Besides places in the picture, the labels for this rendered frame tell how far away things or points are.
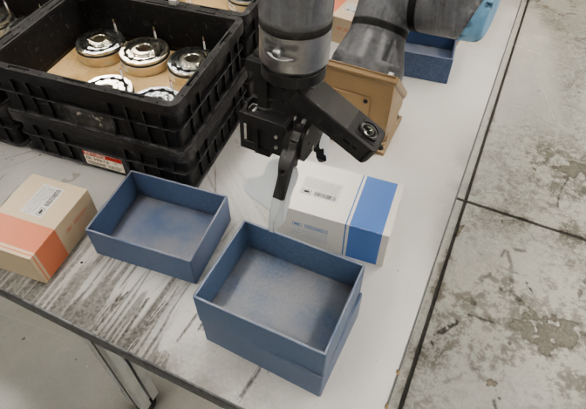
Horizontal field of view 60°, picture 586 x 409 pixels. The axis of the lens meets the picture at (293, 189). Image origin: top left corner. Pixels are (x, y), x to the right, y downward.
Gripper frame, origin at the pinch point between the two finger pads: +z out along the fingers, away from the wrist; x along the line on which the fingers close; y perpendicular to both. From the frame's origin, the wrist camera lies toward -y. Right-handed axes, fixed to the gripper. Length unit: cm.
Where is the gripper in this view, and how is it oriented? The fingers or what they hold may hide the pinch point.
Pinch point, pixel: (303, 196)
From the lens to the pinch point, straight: 67.6
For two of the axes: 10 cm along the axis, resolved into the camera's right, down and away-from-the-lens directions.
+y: -9.0, -3.3, 2.9
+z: -0.3, 7.1, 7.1
